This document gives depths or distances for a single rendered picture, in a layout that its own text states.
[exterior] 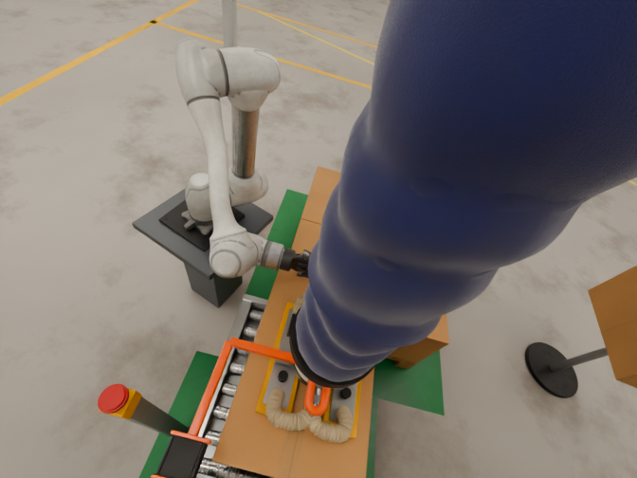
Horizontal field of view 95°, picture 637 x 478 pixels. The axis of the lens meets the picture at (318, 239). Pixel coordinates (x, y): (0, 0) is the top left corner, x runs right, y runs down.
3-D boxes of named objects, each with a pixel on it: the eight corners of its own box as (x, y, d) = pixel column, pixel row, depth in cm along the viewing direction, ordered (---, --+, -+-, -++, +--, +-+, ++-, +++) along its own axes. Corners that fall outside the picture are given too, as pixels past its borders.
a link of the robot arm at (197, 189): (185, 201, 149) (176, 170, 131) (220, 193, 156) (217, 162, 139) (193, 226, 142) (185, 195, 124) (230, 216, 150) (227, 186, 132)
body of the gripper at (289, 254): (285, 242, 97) (313, 249, 97) (282, 256, 104) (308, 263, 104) (280, 260, 92) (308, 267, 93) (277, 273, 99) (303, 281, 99)
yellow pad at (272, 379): (289, 421, 81) (291, 419, 77) (254, 413, 81) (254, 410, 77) (314, 311, 103) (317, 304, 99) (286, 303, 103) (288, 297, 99)
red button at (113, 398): (121, 417, 79) (117, 415, 76) (96, 411, 79) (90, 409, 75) (136, 389, 83) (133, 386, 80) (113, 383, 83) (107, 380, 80)
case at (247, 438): (329, 491, 105) (364, 502, 74) (221, 462, 104) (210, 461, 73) (351, 332, 143) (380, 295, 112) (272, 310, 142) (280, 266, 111)
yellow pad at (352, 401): (354, 439, 82) (359, 437, 78) (319, 430, 82) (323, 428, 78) (365, 325, 103) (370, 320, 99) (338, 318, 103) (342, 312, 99)
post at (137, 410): (182, 441, 156) (121, 416, 79) (170, 437, 156) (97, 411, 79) (189, 426, 161) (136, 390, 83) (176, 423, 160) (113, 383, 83)
